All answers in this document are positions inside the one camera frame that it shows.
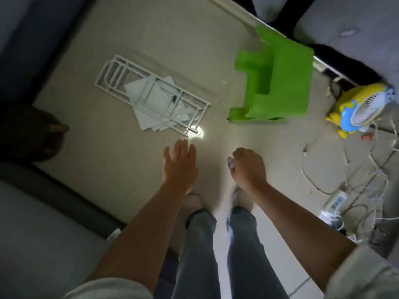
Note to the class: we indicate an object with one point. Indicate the person's left hand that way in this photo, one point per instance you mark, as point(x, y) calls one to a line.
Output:
point(181, 171)

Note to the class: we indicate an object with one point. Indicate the person's right hand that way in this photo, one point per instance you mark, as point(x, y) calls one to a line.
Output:
point(248, 170)

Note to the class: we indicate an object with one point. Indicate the white metal frame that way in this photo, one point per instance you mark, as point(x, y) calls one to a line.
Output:
point(146, 109)
point(163, 79)

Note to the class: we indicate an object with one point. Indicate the person's right forearm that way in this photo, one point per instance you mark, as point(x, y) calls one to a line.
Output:
point(299, 233)

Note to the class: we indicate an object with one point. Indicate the person's left forearm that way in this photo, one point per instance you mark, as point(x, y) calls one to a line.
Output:
point(146, 239)

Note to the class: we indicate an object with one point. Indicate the person's right pale shoe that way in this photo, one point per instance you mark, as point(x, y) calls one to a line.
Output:
point(242, 197)

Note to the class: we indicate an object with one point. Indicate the person's pale shoe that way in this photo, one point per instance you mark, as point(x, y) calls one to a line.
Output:
point(192, 202)
point(242, 197)

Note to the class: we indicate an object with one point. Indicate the person's left pale shoe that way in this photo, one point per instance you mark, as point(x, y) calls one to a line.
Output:
point(192, 202)

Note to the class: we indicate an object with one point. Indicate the person's white shirt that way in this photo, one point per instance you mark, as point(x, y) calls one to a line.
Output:
point(361, 277)

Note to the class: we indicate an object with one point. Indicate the long white power strip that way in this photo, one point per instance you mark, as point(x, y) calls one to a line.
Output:
point(333, 205)

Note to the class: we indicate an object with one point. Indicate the green plastic stool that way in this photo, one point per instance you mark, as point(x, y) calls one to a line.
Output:
point(283, 77)

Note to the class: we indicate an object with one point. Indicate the yellow plastic basket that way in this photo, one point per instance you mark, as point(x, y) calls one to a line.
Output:
point(361, 109)

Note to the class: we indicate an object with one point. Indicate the grey textured furniture cover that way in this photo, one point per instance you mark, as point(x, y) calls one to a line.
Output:
point(361, 34)

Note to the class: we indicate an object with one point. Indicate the chrome metal base rail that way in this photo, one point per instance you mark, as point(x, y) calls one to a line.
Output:
point(321, 62)

